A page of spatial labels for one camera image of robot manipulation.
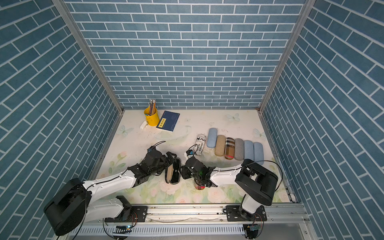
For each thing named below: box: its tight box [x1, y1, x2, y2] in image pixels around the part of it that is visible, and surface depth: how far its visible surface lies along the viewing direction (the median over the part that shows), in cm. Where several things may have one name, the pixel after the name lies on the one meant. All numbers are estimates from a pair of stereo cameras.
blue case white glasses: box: [253, 142, 264, 165], surface depth 96 cm
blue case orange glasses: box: [206, 127, 218, 148], surface depth 101 cm
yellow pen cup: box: [144, 105, 160, 127], surface depth 108 cm
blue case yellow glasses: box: [244, 140, 254, 161], surface depth 98 cm
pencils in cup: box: [149, 98, 157, 116], surface depth 107 cm
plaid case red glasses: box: [224, 137, 235, 160], surface depth 97 cm
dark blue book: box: [156, 110, 181, 132], surface depth 114 cm
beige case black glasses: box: [165, 157, 182, 185], surface depth 86 cm
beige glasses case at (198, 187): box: [194, 182, 206, 190], surface depth 82 cm
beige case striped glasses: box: [195, 133, 207, 156], surface depth 100 cm
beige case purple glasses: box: [214, 134, 226, 157], surface depth 98 cm
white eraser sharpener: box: [139, 120, 148, 130], surface depth 110 cm
